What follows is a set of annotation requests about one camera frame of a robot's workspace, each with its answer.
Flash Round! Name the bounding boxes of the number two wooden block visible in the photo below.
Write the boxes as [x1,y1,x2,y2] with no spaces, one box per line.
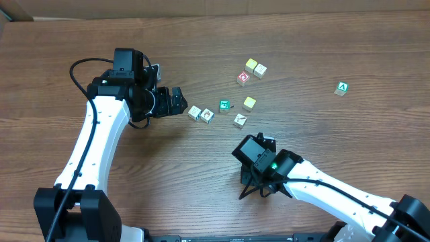
[188,106,202,121]

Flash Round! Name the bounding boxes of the acorn picture wooden block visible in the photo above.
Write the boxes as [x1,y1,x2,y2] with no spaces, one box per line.
[200,108,214,124]

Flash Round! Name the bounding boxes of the green framed wooden block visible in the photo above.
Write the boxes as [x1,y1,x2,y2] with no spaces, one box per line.
[219,99,230,113]

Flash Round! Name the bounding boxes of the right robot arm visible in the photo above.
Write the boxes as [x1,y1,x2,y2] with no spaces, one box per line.
[232,133,429,241]

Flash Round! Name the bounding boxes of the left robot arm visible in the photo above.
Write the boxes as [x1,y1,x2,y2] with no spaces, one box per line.
[34,48,187,241]

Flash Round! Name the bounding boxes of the hammer picture wooden block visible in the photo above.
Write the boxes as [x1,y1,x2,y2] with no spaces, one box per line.
[233,114,247,128]

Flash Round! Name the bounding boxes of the red apple wooden block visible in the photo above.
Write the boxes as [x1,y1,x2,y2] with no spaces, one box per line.
[237,71,250,87]

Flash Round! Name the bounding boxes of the yellow wooden block middle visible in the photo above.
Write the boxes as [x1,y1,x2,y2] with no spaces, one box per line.
[243,97,256,112]

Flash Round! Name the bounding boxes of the yellow wooden block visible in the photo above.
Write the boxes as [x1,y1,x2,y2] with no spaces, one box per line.
[245,58,258,74]
[243,97,256,112]

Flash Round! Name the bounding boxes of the yellow top wooden block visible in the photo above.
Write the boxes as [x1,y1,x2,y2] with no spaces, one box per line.
[245,58,258,74]

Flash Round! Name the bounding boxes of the white wooden block far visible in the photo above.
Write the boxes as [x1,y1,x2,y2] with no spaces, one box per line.
[253,63,267,79]

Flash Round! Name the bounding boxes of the green letter wooden block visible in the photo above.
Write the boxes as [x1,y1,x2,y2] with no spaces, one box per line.
[334,81,349,96]

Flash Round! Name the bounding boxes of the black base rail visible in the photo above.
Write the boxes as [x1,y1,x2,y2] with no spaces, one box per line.
[144,233,327,242]

